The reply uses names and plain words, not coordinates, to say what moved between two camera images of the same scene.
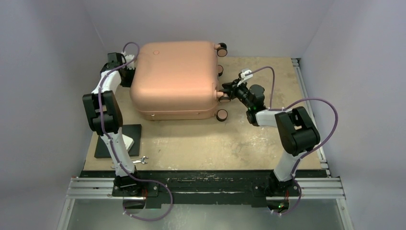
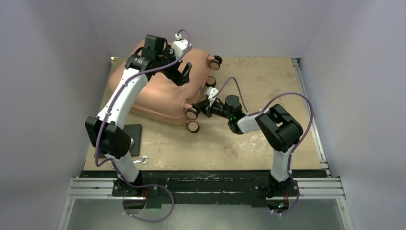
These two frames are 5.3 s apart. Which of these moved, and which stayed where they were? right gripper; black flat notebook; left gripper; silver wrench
Moved: right gripper; left gripper
Stayed: black flat notebook; silver wrench
